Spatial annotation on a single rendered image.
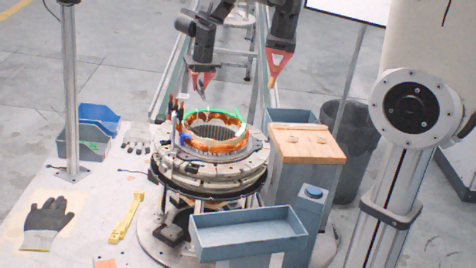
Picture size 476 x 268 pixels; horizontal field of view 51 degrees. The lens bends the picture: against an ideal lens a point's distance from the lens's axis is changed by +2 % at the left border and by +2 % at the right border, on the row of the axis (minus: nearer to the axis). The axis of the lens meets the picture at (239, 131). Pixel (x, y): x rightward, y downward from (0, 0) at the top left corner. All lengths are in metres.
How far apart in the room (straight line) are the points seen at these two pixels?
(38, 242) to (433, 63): 1.10
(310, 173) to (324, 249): 0.25
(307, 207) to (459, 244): 1.98
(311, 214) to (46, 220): 0.75
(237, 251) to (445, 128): 0.49
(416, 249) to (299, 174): 1.67
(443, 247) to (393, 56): 2.32
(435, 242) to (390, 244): 2.04
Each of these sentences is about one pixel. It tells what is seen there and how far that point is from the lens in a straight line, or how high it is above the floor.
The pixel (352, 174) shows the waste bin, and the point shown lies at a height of 0.24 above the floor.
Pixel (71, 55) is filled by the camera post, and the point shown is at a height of 1.21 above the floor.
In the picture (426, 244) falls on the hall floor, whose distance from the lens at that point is 3.10.
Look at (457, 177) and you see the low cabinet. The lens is 3.70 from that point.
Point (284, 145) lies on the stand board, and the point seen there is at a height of 1.07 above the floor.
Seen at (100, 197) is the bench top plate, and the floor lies 0.78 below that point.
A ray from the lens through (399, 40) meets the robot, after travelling 0.88.
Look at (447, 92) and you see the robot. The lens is 0.89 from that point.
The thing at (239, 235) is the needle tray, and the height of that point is 1.03.
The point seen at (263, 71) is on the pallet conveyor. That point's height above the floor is 0.76.
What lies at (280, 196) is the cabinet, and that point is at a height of 0.92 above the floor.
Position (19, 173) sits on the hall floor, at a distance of 3.18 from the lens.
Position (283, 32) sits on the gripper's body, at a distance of 1.11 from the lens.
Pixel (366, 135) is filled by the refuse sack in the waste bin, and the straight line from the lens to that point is 2.87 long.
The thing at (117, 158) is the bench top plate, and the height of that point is 0.78.
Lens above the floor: 1.77
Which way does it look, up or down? 29 degrees down
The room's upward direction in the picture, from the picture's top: 9 degrees clockwise
